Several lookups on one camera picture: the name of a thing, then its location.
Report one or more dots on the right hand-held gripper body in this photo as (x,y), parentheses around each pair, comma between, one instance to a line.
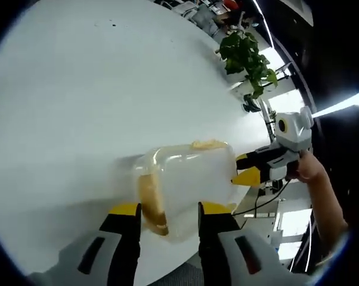
(295,134)

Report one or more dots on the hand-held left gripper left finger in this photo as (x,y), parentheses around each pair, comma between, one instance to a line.
(120,235)

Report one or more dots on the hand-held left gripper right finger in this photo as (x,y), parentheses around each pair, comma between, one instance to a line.
(215,235)

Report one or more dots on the long curved ceiling light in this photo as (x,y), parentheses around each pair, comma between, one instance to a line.
(340,105)

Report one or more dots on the green leafy plant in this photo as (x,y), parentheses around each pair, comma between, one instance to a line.
(245,56)

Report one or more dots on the clear box with plastic buckles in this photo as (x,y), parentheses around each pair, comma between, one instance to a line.
(191,178)

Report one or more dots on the person's right hand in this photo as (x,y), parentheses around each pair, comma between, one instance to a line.
(309,168)

